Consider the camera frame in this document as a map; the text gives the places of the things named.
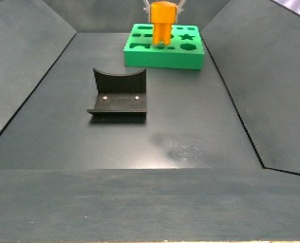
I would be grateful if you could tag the orange three prong block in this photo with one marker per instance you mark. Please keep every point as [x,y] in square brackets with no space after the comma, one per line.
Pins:
[162,18]

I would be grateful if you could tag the green shape sorting board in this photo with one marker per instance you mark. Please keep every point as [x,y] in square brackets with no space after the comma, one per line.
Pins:
[183,53]

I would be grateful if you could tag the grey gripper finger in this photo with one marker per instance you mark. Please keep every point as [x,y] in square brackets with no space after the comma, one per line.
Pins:
[179,7]
[146,8]

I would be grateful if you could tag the black curved holder bracket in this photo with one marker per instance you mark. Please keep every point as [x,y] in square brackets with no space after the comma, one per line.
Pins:
[120,93]

